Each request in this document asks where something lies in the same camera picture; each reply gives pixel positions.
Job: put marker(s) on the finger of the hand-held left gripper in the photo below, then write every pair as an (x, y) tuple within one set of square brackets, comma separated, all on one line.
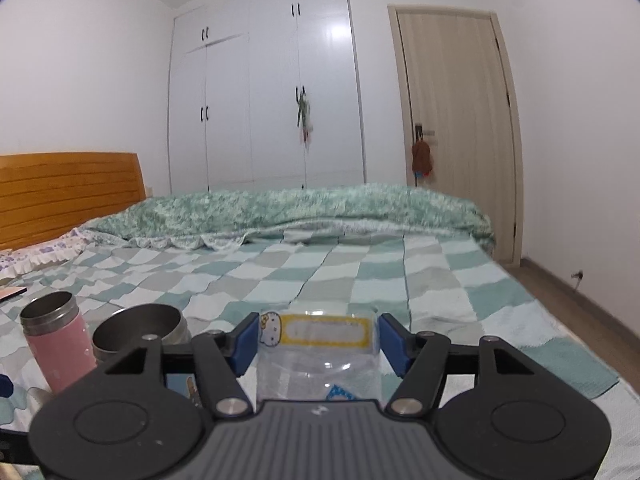
[(4, 385)]

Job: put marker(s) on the pink thermos bottle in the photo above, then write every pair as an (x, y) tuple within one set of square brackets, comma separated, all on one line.
[(62, 355)]

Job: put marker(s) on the white wardrobe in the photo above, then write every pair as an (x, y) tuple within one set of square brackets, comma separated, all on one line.
[(260, 85)]

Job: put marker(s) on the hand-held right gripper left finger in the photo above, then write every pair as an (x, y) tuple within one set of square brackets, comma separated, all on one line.
[(245, 347)]

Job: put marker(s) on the clear plastic bag yellow label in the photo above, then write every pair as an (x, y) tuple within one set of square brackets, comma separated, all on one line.
[(315, 360)]

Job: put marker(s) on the wall socket with plug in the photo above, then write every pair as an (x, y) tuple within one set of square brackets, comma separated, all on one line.
[(578, 275)]

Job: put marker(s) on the dark flat phone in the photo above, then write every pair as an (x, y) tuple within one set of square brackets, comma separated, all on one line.
[(11, 293)]

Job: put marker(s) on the checked green bedsheet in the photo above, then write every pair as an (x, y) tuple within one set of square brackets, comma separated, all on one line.
[(350, 280)]

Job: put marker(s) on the brown plush toy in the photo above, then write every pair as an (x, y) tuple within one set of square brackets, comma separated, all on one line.
[(422, 157)]

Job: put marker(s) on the orange wooden headboard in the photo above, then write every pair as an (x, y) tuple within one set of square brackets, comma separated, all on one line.
[(65, 195)]

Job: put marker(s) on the green hanging ornament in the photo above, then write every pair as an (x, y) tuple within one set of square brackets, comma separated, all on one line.
[(304, 115)]

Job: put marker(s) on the purple floral pillow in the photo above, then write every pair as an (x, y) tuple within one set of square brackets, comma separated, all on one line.
[(45, 252)]

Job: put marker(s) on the light wooden door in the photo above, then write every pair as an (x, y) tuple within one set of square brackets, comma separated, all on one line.
[(460, 125)]

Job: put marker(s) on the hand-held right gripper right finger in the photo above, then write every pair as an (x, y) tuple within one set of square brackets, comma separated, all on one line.
[(392, 347)]

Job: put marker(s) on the grey metal cup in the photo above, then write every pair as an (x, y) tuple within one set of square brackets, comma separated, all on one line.
[(135, 327)]

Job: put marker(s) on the green fluffy blanket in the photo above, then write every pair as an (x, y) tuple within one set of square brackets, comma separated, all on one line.
[(300, 210)]

